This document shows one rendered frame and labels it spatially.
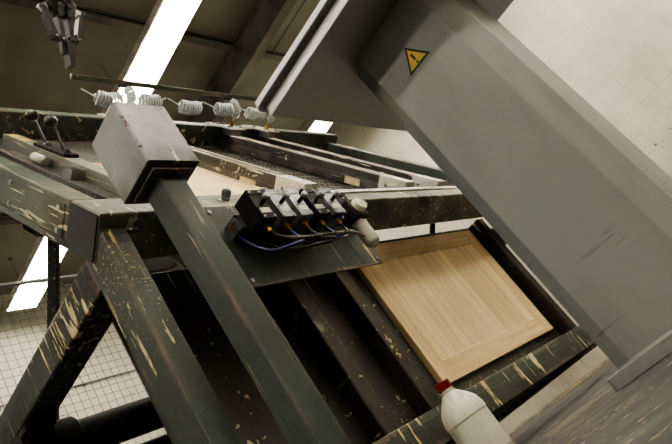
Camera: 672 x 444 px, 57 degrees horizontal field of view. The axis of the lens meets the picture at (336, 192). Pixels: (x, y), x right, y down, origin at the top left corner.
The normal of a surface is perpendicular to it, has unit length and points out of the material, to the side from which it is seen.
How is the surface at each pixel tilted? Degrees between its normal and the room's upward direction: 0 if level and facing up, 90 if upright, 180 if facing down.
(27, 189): 90
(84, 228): 90
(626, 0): 90
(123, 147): 90
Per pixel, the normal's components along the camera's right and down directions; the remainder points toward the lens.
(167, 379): -0.63, 0.03
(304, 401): 0.55, -0.70
